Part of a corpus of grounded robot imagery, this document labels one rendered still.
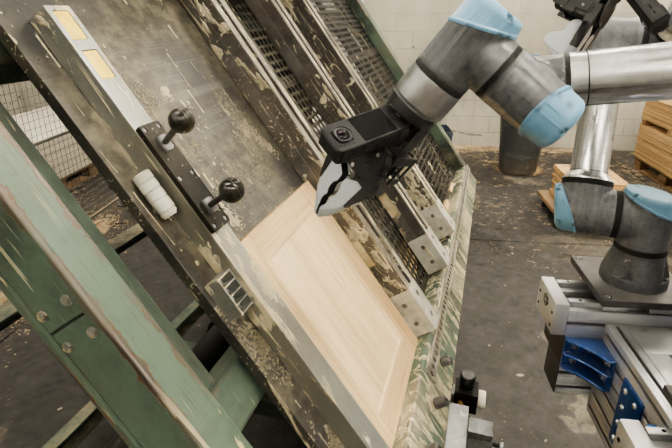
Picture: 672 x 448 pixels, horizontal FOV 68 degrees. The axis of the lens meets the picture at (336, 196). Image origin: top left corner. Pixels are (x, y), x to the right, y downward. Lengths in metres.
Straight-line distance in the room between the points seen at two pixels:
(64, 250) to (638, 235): 1.17
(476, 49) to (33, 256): 0.56
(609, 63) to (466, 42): 0.22
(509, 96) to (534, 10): 5.85
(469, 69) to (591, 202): 0.76
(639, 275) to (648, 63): 0.71
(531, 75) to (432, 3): 5.67
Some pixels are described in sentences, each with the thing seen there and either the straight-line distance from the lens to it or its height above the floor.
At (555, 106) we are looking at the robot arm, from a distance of 0.62.
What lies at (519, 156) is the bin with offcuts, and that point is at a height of 0.21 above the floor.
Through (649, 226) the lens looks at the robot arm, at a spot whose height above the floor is 1.20.
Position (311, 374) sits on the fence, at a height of 1.10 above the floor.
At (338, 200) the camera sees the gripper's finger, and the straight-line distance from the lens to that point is 0.69.
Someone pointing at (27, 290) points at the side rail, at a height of 1.36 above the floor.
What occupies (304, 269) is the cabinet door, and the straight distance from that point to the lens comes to 1.00.
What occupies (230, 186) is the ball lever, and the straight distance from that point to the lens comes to 0.71.
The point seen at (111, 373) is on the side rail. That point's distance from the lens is 0.68.
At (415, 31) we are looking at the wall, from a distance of 6.27.
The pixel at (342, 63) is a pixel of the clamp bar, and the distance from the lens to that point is 1.72.
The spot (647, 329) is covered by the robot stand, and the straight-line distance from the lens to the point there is 1.44.
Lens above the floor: 1.67
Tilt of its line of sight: 21 degrees down
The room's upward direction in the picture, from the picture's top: straight up
